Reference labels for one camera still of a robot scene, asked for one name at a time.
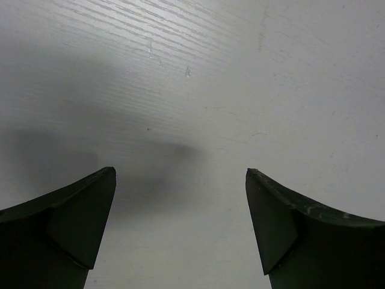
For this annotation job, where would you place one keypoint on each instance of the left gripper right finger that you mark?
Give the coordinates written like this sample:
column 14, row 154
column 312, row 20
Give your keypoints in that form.
column 303, row 243

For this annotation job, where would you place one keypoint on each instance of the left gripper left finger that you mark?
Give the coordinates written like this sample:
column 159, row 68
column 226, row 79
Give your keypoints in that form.
column 52, row 241

